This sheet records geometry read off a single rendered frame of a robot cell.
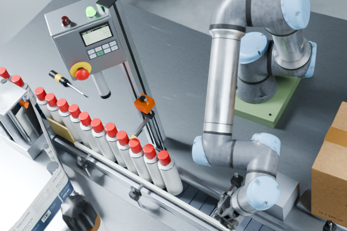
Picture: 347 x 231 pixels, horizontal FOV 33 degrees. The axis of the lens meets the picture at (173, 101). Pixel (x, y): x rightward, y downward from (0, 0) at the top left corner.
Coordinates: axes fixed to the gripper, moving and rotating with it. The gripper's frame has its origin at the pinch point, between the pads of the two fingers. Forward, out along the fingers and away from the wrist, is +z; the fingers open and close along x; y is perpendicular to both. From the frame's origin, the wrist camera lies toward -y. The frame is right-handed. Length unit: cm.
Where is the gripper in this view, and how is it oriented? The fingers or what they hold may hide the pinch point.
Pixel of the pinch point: (224, 208)
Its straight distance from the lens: 177.1
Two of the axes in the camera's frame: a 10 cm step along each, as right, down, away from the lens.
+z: -2.5, 3.4, 9.1
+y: -5.8, 7.0, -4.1
